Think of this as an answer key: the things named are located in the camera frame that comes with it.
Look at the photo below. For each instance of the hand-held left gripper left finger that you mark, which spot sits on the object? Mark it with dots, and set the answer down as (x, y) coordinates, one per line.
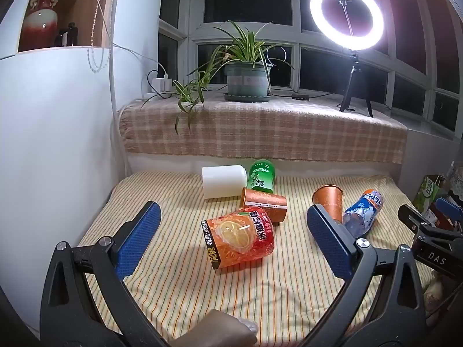
(139, 238)

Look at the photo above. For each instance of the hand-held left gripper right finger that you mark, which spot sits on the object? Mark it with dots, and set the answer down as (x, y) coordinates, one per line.
(331, 242)

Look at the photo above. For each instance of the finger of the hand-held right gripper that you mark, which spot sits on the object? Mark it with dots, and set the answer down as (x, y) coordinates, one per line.
(416, 220)
(450, 206)

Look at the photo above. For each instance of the orange printed cup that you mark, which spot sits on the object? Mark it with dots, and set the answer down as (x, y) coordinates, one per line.
(240, 236)

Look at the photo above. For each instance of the plain copper cup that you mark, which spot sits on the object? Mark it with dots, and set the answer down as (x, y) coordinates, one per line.
(329, 198)

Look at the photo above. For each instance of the copper cup with white label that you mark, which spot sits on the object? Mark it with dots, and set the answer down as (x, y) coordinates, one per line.
(266, 204)

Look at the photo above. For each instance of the green paper bag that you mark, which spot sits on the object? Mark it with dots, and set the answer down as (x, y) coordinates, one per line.
(428, 191)

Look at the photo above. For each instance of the blue printed plastic bottle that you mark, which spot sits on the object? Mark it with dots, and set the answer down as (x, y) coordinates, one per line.
(361, 213)

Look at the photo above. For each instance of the beige object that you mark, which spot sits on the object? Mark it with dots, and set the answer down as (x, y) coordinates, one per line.
(434, 300)

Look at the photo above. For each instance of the striped mat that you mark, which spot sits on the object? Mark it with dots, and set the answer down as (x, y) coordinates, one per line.
(181, 289)

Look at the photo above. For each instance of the person's foot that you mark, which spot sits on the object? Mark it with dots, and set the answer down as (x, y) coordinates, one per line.
(213, 330)

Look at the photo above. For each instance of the white curved cabinet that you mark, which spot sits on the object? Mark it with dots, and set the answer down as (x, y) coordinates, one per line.
(47, 151)

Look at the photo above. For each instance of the plaid cloth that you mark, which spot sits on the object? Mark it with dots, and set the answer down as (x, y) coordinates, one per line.
(271, 130)

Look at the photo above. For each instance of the black tripod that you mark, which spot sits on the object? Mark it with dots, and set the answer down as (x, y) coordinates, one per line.
(356, 86)

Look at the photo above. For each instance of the white power strip with chargers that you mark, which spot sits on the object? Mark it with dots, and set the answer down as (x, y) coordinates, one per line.
(161, 84)

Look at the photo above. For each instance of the green pot saucer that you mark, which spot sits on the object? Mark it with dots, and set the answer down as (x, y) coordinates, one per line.
(247, 97)

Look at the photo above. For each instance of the green plant pot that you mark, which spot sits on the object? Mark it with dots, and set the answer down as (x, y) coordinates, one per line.
(247, 79)

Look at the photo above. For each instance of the spider plant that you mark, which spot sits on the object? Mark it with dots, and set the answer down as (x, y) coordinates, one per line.
(231, 52)

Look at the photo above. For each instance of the dark bottle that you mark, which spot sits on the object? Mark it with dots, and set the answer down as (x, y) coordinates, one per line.
(70, 34)

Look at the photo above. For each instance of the red and white vase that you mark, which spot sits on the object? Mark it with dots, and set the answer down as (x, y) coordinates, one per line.
(39, 21)

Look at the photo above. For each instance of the white window frame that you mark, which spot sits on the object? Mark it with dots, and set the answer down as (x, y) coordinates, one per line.
(296, 36)

